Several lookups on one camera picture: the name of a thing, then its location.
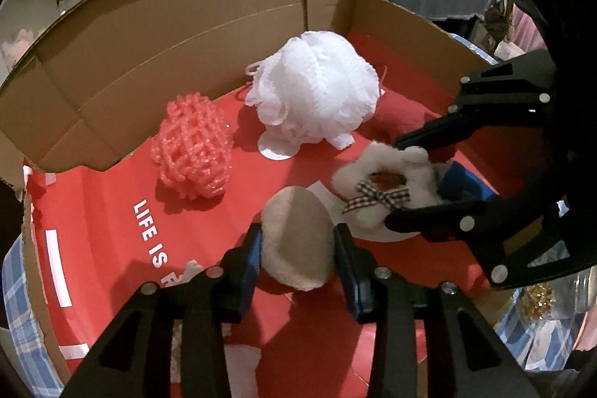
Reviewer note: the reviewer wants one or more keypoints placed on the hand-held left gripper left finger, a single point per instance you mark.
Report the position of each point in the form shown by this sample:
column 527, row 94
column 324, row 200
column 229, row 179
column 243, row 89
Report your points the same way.
column 252, row 268

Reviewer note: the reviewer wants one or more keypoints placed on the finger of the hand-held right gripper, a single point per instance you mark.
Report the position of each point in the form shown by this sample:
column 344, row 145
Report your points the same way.
column 466, row 221
column 503, row 95

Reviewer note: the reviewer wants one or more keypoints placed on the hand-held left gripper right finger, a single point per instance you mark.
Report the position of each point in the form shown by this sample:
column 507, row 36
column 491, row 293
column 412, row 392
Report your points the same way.
column 354, row 282

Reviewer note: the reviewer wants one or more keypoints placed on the beige round powder puff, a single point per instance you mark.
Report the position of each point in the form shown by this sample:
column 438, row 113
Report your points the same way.
column 298, row 239

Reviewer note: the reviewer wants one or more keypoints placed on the white fluffy scrunchie plaid bow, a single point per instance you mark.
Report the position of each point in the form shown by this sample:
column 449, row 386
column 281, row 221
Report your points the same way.
column 354, row 176

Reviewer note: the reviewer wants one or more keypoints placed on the cardboard box red inside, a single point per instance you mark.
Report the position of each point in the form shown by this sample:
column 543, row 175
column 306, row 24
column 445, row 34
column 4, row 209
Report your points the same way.
column 186, row 6

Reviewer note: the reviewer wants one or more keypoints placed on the small glass jar gold contents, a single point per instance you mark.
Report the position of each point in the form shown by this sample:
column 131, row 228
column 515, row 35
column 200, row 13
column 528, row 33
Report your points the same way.
column 536, row 300

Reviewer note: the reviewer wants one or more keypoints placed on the pink foam net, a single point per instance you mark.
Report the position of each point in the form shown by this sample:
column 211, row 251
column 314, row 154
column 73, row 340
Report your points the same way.
column 191, row 146

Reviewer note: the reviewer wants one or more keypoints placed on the white mesh bath pouf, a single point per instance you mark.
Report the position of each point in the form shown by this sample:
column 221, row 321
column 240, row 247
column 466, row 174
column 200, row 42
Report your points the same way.
column 317, row 85

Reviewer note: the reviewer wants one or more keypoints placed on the pink plush toy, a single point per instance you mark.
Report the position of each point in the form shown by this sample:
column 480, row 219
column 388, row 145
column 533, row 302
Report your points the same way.
column 18, row 48

